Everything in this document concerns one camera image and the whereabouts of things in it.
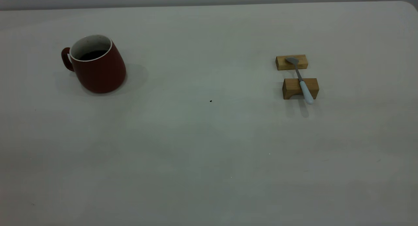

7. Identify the spoon with white handle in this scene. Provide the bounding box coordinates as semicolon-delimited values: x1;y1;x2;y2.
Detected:
285;57;314;105

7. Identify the red ceramic mug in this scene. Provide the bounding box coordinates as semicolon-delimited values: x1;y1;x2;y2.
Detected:
61;34;127;94

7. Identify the arched wooden block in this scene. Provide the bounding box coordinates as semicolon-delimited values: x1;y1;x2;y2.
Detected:
282;78;319;100

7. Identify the flat rectangular wooden block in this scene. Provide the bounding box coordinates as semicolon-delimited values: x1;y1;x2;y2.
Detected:
276;55;309;71

